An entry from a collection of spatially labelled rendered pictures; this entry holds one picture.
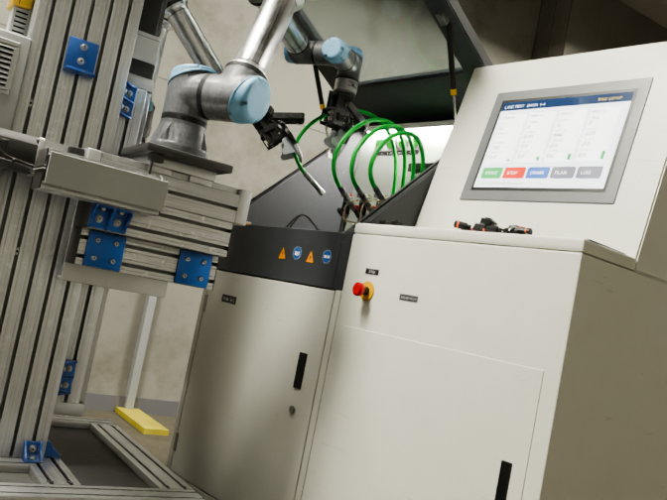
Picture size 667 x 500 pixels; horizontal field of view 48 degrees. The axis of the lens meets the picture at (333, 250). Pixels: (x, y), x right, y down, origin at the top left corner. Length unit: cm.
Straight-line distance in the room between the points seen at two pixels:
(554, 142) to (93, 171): 115
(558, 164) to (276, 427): 105
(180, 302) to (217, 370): 168
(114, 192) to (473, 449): 96
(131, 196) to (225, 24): 267
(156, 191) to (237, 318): 78
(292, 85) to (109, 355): 180
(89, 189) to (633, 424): 132
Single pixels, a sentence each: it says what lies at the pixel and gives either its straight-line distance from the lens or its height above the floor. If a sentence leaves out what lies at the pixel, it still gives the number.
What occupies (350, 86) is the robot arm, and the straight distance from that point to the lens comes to 250.
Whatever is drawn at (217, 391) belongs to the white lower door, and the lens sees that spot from 246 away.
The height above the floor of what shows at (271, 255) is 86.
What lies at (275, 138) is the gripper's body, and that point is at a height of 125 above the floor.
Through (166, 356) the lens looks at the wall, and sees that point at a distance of 414.
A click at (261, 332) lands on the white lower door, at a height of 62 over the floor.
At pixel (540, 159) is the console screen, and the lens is 207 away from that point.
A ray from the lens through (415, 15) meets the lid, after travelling 248.
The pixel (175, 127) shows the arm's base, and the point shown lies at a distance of 193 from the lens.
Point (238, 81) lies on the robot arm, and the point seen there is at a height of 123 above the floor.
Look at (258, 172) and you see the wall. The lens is 429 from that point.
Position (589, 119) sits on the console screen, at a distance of 207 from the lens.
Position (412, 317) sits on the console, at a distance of 186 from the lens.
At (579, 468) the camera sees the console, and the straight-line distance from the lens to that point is 173.
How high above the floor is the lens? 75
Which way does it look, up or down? 4 degrees up
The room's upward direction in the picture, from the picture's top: 11 degrees clockwise
